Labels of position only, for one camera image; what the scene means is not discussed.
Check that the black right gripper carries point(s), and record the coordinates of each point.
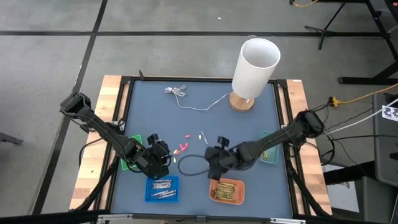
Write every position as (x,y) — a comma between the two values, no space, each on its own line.
(222,160)

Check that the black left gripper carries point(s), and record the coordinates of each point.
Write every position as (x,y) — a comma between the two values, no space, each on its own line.
(154,160)

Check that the yellow crayon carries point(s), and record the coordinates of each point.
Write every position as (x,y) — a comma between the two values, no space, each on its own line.
(263,154)
(267,156)

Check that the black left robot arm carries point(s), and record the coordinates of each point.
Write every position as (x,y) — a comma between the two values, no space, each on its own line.
(102,130)

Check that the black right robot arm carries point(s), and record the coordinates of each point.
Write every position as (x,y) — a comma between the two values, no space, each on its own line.
(280,137)

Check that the green plastic basket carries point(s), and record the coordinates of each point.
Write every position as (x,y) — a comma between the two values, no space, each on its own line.
(136,138)

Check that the orange plastic basket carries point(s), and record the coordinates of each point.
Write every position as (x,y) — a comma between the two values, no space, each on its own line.
(239,194)

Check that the blue plastic basket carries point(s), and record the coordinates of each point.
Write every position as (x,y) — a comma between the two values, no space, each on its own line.
(149,198)

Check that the teal plastic basket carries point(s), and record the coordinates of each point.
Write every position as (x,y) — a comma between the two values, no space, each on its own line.
(273,152)

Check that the blue-grey table mat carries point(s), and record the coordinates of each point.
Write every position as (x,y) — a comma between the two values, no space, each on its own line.
(186,109)

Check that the small black antenna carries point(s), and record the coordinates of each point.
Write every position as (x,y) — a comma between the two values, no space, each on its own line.
(141,75)

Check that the white shade wooden-base lamp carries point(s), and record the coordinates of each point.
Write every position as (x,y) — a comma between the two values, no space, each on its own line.
(253,71)

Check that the black floor stand foot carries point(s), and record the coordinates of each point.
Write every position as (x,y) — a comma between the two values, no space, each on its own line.
(348,174)

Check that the dark chair foot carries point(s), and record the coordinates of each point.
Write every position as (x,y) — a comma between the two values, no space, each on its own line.
(9,138)

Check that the grey box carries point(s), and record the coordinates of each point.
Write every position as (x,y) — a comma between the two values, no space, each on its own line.
(373,199)

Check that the grey cabinet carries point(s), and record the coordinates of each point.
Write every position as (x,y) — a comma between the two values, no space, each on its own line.
(385,149)

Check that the black tripod stand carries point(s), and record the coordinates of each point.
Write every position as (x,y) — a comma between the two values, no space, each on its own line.
(325,31)

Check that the black stand base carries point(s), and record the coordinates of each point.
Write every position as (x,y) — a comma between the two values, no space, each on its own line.
(367,81)

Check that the black-and-white marker tag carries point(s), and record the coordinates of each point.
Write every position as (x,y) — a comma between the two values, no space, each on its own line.
(391,112)

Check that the black table frame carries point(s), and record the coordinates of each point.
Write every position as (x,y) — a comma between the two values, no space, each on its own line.
(202,79)

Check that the black frame crossbar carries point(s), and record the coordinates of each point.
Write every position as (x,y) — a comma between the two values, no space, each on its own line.
(62,216)

